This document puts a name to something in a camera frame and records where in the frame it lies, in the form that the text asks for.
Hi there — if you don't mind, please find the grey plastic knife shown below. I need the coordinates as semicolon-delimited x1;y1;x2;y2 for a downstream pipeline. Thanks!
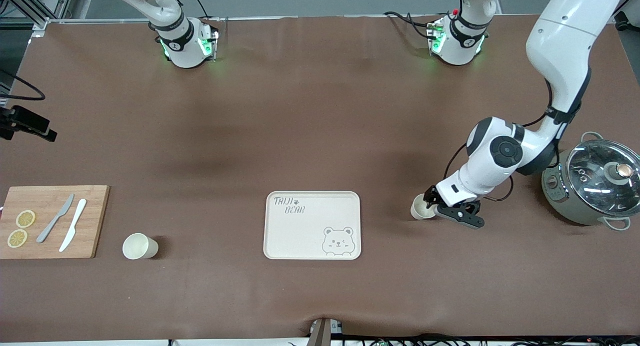
36;194;75;244

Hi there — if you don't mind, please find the metal bracket at table edge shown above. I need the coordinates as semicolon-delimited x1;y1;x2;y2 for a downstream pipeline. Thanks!
307;318;344;346

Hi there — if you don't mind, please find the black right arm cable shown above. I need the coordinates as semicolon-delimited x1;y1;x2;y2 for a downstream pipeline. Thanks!
0;69;46;101

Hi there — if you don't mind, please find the white plastic cup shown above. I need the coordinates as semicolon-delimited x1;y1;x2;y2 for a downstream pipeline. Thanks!
122;233;159;260
410;194;438;220

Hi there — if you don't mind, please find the cream tray with bear print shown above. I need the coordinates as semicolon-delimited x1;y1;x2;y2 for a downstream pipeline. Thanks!
263;191;362;260

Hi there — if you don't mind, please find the black right base cable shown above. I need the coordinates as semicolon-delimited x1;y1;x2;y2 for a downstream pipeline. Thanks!
186;0;210;20

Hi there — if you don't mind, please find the black left base cable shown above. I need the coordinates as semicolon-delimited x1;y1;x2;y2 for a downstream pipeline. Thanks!
383;10;437;40

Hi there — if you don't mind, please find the grey electric cooking pot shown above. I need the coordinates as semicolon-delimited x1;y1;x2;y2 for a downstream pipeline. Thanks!
541;131;640;232

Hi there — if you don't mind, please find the glass pot lid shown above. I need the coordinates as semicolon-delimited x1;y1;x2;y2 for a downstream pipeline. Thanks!
566;139;640;217

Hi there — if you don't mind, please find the wooden cutting board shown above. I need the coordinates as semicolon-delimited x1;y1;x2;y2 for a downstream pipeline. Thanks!
0;185;111;260

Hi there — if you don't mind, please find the brown table cover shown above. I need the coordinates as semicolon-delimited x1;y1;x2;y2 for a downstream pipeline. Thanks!
0;14;640;343

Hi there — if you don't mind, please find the white plastic knife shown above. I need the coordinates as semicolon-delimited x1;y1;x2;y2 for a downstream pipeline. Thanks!
59;199;88;253

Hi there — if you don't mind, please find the aluminium frame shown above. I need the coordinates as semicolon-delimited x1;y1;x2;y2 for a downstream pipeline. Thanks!
0;0;76;37

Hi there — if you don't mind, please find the black base cable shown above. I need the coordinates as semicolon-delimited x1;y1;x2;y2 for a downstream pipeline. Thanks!
186;0;210;20
383;10;437;40

